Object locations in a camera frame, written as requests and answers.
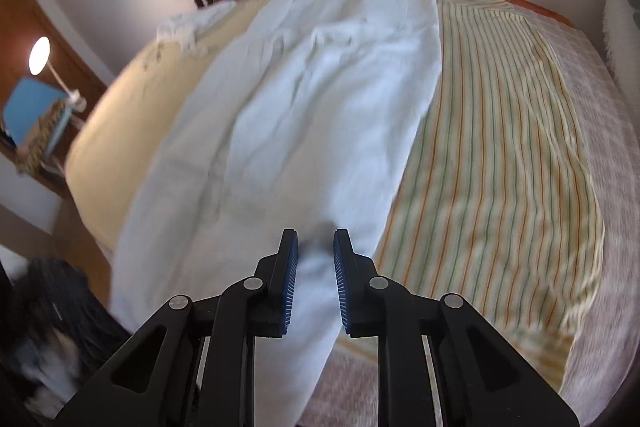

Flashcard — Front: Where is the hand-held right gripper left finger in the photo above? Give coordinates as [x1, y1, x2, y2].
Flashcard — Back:
[52, 229, 300, 427]

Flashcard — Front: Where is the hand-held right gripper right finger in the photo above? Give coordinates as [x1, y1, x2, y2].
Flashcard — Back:
[333, 229, 581, 427]

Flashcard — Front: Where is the white long-sleeved shirt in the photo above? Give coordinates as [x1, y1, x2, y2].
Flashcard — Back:
[109, 0, 443, 427]

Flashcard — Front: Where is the yellow striped sheet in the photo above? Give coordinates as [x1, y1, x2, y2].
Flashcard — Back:
[335, 0, 607, 383]

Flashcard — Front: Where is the beige pillow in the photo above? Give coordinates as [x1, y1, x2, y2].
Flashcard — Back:
[65, 0, 281, 258]

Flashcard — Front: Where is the dark cloth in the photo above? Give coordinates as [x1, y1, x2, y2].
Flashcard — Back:
[0, 257, 133, 420]

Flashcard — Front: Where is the small white garment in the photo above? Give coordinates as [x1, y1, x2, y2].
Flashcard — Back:
[156, 2, 236, 56]

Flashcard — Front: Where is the leopard print cloth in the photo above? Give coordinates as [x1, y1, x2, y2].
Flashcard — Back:
[17, 101, 68, 170]

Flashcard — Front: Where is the blue chair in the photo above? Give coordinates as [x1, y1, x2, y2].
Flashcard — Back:
[2, 77, 73, 168]

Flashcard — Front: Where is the white clip-on desk lamp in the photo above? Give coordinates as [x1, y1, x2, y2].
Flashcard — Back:
[27, 36, 87, 110]

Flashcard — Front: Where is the green white patterned blanket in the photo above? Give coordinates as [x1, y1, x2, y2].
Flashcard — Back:
[602, 0, 640, 75]

